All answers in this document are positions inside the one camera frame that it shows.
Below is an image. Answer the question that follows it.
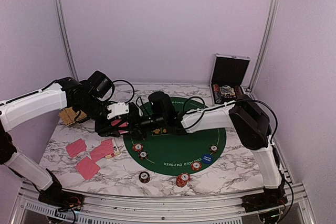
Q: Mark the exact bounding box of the round green poker mat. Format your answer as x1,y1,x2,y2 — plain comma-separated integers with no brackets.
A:
123,98,227,176

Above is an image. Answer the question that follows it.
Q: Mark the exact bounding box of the left aluminium frame post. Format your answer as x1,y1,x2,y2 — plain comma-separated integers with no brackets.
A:
54,0,79,81

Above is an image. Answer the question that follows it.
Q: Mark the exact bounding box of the front aluminium rail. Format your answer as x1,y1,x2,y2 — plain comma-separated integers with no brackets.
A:
10,182,316,223

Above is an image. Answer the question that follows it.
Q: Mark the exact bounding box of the aluminium frame post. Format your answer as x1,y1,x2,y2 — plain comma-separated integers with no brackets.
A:
248,0,279,92
54,0,79,81

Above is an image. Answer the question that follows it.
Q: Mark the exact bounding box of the red playing card deck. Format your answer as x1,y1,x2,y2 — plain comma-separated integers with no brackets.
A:
90,139,114,162

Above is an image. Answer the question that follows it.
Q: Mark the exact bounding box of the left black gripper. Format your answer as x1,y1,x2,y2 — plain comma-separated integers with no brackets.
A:
76,94,120,137

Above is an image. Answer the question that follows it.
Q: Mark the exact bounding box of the red card pile front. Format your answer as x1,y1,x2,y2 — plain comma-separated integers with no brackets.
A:
76,157,100,180

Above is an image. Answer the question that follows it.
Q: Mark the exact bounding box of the blue small blind button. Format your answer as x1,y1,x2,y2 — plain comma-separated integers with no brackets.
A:
202,154,214,164

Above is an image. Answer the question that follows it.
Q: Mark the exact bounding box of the red card pile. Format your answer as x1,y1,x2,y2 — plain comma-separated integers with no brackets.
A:
66,138,87,158
76,157,100,180

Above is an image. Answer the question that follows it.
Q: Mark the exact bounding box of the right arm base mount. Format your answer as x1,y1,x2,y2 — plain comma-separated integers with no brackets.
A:
241,193,288,212

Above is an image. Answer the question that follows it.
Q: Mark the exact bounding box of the red poker chip stack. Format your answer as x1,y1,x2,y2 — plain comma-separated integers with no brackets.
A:
176,173,191,187

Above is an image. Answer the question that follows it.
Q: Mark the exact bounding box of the red playing card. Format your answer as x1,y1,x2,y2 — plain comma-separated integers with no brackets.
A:
111,119,129,134

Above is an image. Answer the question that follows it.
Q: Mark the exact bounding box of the black poker chip stack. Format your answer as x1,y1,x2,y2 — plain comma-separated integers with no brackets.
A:
139,172,150,184

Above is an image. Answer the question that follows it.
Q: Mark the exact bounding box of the aluminium poker chip case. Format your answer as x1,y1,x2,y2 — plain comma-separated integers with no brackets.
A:
210,53,250,105

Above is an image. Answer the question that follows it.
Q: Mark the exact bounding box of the playing card box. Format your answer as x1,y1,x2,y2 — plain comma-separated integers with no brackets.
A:
105,139,120,159

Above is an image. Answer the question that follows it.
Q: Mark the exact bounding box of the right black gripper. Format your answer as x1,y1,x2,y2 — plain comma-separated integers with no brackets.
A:
118,111,166,139

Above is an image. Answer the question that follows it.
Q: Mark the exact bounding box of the right aluminium frame post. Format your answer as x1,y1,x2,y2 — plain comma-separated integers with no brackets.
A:
248,0,279,92

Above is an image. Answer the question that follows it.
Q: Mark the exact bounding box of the woven bamboo tray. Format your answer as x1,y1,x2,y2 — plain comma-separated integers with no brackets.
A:
58,107,88,126

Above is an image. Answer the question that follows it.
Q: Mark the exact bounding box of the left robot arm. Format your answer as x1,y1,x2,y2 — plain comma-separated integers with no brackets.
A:
1,71,130,206

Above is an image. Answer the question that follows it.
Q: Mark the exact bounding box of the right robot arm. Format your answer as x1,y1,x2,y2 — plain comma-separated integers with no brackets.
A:
128,91,285,207

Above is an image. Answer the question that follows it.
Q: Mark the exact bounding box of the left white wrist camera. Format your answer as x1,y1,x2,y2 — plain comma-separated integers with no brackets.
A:
107,102,129,120

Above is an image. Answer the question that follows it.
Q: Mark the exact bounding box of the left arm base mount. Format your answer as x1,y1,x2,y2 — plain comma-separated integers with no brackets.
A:
38,191,84,209

